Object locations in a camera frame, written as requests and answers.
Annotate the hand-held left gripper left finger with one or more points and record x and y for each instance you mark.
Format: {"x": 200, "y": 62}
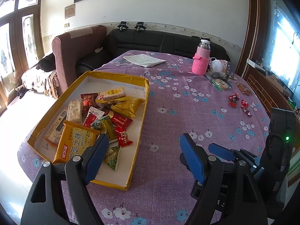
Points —
{"x": 96, "y": 161}

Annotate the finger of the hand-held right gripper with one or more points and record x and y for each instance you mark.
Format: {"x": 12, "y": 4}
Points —
{"x": 220, "y": 150}

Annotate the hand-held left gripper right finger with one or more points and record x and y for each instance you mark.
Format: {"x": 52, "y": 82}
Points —
{"x": 193, "y": 159}

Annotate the green triangular snack packet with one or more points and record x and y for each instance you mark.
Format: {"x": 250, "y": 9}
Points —
{"x": 112, "y": 158}

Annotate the large yellow cracker packet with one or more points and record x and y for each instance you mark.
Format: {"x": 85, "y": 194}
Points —
{"x": 75, "y": 140}

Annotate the small red snack packet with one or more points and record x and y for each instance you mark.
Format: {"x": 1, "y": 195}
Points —
{"x": 123, "y": 137}

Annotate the olive green snack packet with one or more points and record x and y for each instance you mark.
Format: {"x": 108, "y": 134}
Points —
{"x": 106, "y": 126}

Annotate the red white snack packet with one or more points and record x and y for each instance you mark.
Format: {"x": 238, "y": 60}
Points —
{"x": 92, "y": 119}

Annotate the tan printed cracker packet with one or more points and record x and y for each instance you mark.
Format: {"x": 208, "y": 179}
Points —
{"x": 57, "y": 127}

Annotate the beige cracker packet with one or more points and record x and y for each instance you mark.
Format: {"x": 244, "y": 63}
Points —
{"x": 75, "y": 110}

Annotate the yellow puffed snack packet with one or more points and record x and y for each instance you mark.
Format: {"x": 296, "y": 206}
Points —
{"x": 127, "y": 105}

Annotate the dark red snack packet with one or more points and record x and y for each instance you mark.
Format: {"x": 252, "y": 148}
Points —
{"x": 89, "y": 97}

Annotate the cracker packet with red label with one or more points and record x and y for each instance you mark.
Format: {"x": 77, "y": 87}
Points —
{"x": 112, "y": 93}

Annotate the yellow cardboard box tray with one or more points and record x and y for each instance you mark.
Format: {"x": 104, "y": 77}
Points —
{"x": 98, "y": 84}

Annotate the red wrapped candy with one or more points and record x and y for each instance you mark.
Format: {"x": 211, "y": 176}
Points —
{"x": 247, "y": 112}
{"x": 245, "y": 102}
{"x": 233, "y": 103}
{"x": 234, "y": 96}

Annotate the purple floral tablecloth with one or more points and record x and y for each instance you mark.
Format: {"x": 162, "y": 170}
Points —
{"x": 178, "y": 112}

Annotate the brown wrapper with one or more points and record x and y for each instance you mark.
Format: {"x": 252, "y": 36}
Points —
{"x": 243, "y": 89}

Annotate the green-edged cracker packet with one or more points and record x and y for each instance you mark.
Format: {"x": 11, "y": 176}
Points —
{"x": 222, "y": 84}

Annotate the grey foil packet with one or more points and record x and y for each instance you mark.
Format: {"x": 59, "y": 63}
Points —
{"x": 215, "y": 75}

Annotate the wooden cabinet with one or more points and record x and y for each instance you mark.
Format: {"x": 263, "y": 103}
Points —
{"x": 262, "y": 84}

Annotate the pink knit sleeve bottle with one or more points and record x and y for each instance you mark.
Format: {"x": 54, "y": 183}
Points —
{"x": 200, "y": 63}

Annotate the white set-top box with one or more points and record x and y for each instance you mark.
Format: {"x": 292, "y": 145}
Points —
{"x": 255, "y": 63}

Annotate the patterned blanket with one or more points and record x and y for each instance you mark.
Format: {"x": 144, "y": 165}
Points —
{"x": 39, "y": 82}

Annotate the maroon armchair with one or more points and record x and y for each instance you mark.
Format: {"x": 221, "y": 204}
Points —
{"x": 68, "y": 56}

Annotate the white paper sheets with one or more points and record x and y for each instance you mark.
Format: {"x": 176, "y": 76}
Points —
{"x": 144, "y": 60}

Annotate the dark cloth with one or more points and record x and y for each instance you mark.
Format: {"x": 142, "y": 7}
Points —
{"x": 45, "y": 63}

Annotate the white power strip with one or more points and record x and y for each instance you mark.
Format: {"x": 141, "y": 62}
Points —
{"x": 98, "y": 50}

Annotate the flat television screen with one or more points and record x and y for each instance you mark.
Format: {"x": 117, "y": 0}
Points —
{"x": 283, "y": 39}

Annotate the black leather sofa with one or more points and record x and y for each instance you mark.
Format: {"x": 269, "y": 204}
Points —
{"x": 140, "y": 42}

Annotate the black device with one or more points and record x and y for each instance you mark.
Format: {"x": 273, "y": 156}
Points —
{"x": 122, "y": 25}
{"x": 140, "y": 25}

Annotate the wooden glass door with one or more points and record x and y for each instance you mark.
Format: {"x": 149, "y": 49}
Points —
{"x": 32, "y": 11}

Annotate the small wall plaque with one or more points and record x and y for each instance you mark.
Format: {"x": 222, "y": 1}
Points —
{"x": 69, "y": 11}

